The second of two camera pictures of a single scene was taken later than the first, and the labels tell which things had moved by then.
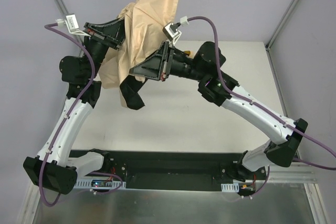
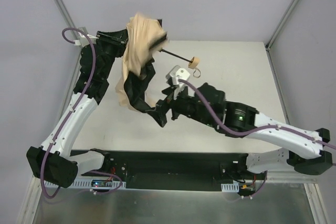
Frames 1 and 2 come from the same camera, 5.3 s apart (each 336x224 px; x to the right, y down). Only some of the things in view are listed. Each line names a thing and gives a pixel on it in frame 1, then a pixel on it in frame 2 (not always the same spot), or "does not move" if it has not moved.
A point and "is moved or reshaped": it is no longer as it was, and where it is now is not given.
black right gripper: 167,61 to 170,105
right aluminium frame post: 275,31 does not move
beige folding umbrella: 146,20 is moved or reshaped
